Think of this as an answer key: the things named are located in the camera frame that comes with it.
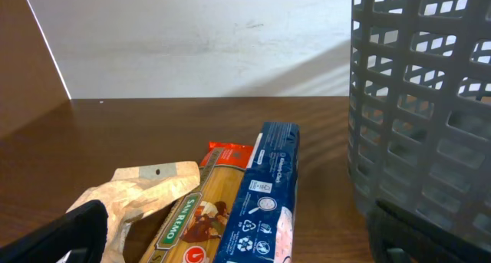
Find grey plastic basket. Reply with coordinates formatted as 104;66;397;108
348;0;490;250

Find beige paper pouch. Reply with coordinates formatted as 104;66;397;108
68;161;200;262

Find blue tissue box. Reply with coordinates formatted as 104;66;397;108
213;122;300;263

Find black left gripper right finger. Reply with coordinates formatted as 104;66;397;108
367;199;490;263

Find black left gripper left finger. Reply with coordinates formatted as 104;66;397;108
1;200;108;263

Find San Remo spaghetti packet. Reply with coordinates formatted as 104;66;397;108
140;142;253;263

